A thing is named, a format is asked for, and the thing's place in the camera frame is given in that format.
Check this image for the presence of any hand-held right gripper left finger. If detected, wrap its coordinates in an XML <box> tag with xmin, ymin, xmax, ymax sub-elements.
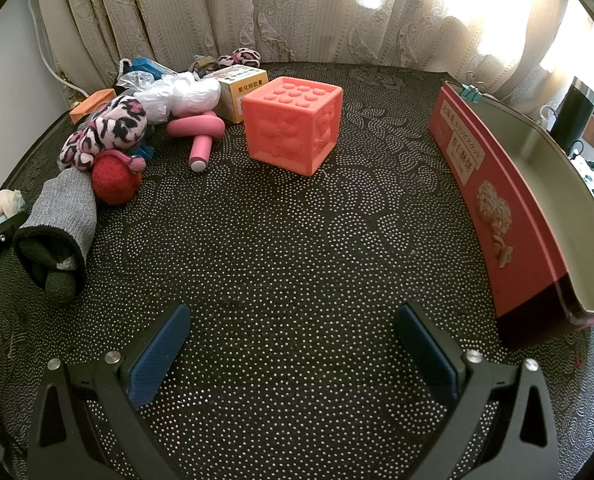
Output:
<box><xmin>27</xmin><ymin>304</ymin><xmax>193</xmax><ymax>480</ymax></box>

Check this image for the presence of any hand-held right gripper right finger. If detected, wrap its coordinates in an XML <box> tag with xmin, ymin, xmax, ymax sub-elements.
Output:
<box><xmin>393</xmin><ymin>301</ymin><xmax>565</xmax><ymax>480</ymax></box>

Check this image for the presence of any black fuzzy plush toy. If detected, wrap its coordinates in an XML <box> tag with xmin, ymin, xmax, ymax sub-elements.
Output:
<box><xmin>14</xmin><ymin>167</ymin><xmax>98</xmax><ymax>306</ymax></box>

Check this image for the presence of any red felt ball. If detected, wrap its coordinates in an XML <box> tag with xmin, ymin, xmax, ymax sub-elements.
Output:
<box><xmin>91</xmin><ymin>150</ymin><xmax>145</xmax><ymax>206</ymax></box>

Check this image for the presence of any leopard print plush toy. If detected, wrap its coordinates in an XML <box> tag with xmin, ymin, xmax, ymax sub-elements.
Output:
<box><xmin>58</xmin><ymin>94</ymin><xmax>149</xmax><ymax>172</ymax></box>

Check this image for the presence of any red tin container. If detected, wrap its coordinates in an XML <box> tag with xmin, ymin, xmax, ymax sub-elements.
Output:
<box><xmin>428</xmin><ymin>80</ymin><xmax>594</xmax><ymax>351</ymax></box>

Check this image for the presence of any orange box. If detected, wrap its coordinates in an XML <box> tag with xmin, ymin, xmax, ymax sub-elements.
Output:
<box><xmin>69</xmin><ymin>87</ymin><xmax>116</xmax><ymax>125</ymax></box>

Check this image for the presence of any blue packet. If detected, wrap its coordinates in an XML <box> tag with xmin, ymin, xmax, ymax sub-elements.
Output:
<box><xmin>131</xmin><ymin>57</ymin><xmax>172</xmax><ymax>79</ymax></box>
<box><xmin>129</xmin><ymin>137</ymin><xmax>156</xmax><ymax>162</ymax></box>

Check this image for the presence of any pink knotted toy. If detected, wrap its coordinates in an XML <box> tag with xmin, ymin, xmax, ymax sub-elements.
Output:
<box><xmin>166</xmin><ymin>111</ymin><xmax>225</xmax><ymax>172</ymax></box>

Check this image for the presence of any white plastic bag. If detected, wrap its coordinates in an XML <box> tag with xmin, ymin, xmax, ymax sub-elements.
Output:
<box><xmin>134</xmin><ymin>72</ymin><xmax>221</xmax><ymax>125</ymax></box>

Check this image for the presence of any pink rubber cube toy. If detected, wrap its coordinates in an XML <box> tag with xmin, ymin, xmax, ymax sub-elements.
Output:
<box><xmin>241</xmin><ymin>76</ymin><xmax>344</xmax><ymax>177</ymax></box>

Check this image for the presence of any yellow and white box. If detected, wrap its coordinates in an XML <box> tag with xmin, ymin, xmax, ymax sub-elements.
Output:
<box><xmin>203</xmin><ymin>65</ymin><xmax>269</xmax><ymax>124</ymax></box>

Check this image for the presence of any white rolled cloth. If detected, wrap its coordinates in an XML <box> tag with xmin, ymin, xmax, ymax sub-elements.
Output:
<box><xmin>0</xmin><ymin>189</ymin><xmax>26</xmax><ymax>228</ymax></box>

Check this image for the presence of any grey knotted fabric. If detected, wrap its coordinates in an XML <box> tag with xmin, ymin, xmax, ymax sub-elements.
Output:
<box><xmin>189</xmin><ymin>54</ymin><xmax>220</xmax><ymax>78</ymax></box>

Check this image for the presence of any black tumbler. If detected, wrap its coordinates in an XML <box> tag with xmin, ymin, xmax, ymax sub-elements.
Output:
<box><xmin>548</xmin><ymin>76</ymin><xmax>594</xmax><ymax>147</ymax></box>

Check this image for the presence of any beige patterned curtain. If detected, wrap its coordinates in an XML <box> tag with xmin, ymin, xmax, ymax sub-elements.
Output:
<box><xmin>32</xmin><ymin>0</ymin><xmax>594</xmax><ymax>121</ymax></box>

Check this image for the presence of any white cable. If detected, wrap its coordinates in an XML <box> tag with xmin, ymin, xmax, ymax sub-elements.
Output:
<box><xmin>27</xmin><ymin>0</ymin><xmax>90</xmax><ymax>97</ymax></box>

